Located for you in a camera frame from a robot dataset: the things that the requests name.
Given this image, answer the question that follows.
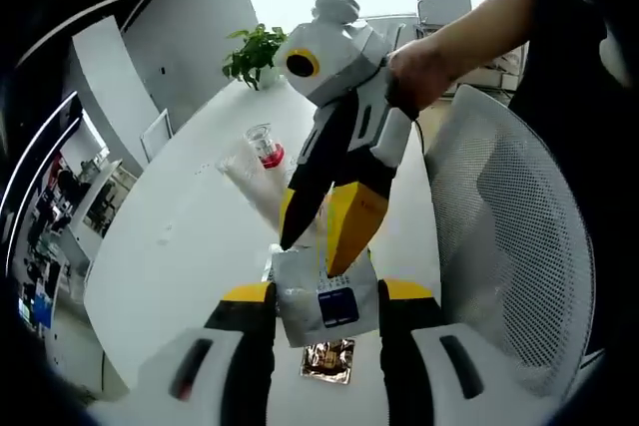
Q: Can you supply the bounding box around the potted green plant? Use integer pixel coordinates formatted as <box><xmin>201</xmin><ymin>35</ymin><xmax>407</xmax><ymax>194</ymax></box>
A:
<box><xmin>222</xmin><ymin>22</ymin><xmax>291</xmax><ymax>93</ymax></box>

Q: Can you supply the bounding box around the gold skincare sachet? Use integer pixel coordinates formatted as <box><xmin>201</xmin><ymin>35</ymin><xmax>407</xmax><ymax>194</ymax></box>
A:
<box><xmin>298</xmin><ymin>337</ymin><xmax>357</xmax><ymax>388</ymax></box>

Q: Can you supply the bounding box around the black cable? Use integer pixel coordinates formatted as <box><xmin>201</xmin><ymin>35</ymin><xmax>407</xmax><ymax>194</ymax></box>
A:
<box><xmin>407</xmin><ymin>109</ymin><xmax>429</xmax><ymax>154</ymax></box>

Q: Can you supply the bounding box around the grey mesh office chair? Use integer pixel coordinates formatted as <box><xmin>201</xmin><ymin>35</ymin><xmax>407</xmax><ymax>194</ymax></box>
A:
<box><xmin>422</xmin><ymin>83</ymin><xmax>599</xmax><ymax>401</ymax></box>

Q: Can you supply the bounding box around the person's right hand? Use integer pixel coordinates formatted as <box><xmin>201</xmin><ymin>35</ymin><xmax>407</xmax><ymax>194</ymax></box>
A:
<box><xmin>386</xmin><ymin>33</ymin><xmax>466</xmax><ymax>113</ymax></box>

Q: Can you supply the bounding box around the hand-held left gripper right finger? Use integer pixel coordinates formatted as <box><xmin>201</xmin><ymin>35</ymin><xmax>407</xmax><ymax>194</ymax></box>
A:
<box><xmin>376</xmin><ymin>278</ymin><xmax>524</xmax><ymax>426</ymax></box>

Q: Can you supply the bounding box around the white frame chair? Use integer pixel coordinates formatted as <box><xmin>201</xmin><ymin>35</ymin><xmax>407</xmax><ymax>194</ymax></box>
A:
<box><xmin>138</xmin><ymin>107</ymin><xmax>176</xmax><ymax>165</ymax></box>

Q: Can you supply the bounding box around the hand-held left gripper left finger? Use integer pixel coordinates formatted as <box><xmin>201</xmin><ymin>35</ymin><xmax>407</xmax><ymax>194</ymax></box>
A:
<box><xmin>124</xmin><ymin>280</ymin><xmax>280</xmax><ymax>426</ymax></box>

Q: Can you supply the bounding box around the tall red-collared skincare bottle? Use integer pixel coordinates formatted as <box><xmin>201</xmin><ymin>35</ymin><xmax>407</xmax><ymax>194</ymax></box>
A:
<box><xmin>243</xmin><ymin>122</ymin><xmax>301</xmax><ymax>201</ymax></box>

